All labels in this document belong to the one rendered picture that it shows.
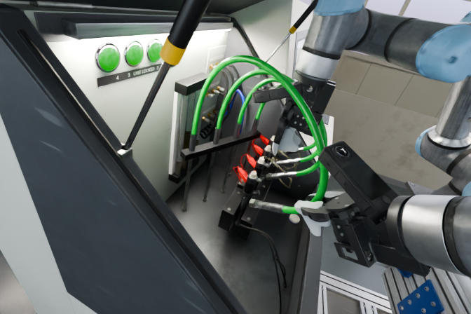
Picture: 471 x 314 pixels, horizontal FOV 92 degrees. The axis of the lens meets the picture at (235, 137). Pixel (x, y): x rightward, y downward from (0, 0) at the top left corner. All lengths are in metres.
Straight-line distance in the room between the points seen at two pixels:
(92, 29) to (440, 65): 0.49
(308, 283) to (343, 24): 0.59
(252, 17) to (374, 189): 0.70
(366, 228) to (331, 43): 0.31
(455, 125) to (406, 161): 2.28
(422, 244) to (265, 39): 0.74
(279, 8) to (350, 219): 0.69
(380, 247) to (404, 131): 2.70
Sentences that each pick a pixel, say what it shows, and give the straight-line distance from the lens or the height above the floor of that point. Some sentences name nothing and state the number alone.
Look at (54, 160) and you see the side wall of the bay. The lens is 0.40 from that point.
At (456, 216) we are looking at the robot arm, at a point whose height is 1.39.
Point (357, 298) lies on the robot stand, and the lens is 1.73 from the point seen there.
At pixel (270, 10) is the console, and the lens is 0.88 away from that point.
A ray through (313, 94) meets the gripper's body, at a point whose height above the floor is 1.38.
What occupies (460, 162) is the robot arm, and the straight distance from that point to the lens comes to 1.04.
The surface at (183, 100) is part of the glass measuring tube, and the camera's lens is 0.67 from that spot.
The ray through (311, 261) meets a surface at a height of 0.95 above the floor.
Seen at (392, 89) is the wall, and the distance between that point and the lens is 2.84.
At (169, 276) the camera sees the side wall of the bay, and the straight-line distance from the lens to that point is 0.40.
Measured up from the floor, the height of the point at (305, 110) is 1.38.
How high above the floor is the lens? 1.51
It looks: 31 degrees down
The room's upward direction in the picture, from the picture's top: 14 degrees clockwise
